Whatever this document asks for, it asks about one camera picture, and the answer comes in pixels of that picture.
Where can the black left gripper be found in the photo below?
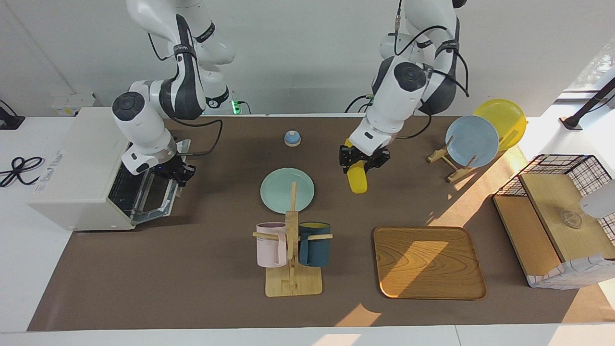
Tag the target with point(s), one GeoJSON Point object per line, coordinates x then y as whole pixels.
{"type": "Point", "coordinates": [370, 157]}

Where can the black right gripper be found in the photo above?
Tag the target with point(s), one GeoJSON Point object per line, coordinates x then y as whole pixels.
{"type": "Point", "coordinates": [169, 166]}

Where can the yellow corn cob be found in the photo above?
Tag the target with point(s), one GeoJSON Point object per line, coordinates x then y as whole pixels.
{"type": "Point", "coordinates": [358, 181]}

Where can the mint green plate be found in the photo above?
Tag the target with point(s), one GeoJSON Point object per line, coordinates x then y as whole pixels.
{"type": "Point", "coordinates": [278, 192]}

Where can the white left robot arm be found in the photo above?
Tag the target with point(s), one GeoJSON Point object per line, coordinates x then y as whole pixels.
{"type": "Point", "coordinates": [399, 96]}

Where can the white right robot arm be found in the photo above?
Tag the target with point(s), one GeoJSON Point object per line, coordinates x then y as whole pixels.
{"type": "Point", "coordinates": [144, 125]}

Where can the white toaster oven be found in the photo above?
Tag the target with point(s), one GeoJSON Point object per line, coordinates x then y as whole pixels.
{"type": "Point", "coordinates": [72, 168]}

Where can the small blue call bell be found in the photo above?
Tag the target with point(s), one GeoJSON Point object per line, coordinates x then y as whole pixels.
{"type": "Point", "coordinates": [292, 139]}

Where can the dark blue mug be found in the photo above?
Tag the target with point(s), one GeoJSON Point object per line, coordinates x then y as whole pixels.
{"type": "Point", "coordinates": [317, 250]}

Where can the light wooden plate rack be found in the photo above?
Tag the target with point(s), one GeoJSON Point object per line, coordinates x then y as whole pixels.
{"type": "Point", "coordinates": [454, 166]}

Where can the brown table mat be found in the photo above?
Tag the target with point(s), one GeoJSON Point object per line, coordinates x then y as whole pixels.
{"type": "Point", "coordinates": [202, 269]}

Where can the pink mug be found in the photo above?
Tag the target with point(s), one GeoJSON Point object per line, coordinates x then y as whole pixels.
{"type": "Point", "coordinates": [270, 247]}

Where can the light blue plate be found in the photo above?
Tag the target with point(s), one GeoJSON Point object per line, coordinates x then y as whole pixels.
{"type": "Point", "coordinates": [471, 142]}

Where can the brown wooden tray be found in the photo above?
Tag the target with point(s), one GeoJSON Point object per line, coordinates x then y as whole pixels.
{"type": "Point", "coordinates": [427, 264]}

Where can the light wooden mug rack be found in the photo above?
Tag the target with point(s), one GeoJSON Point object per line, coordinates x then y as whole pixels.
{"type": "Point", "coordinates": [292, 283]}

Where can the yellow plate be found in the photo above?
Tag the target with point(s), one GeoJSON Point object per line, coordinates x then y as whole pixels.
{"type": "Point", "coordinates": [504, 115]}

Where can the wooden box side panel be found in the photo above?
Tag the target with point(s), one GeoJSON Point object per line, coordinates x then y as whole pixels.
{"type": "Point", "coordinates": [526, 235]}

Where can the wooden lid board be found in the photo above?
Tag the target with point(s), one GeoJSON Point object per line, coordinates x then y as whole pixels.
{"type": "Point", "coordinates": [552, 202]}

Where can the white checked cloth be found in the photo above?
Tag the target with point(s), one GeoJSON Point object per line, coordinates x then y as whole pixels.
{"type": "Point", "coordinates": [571, 275]}

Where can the white cylinder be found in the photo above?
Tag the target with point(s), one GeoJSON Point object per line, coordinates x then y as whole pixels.
{"type": "Point", "coordinates": [600, 202]}

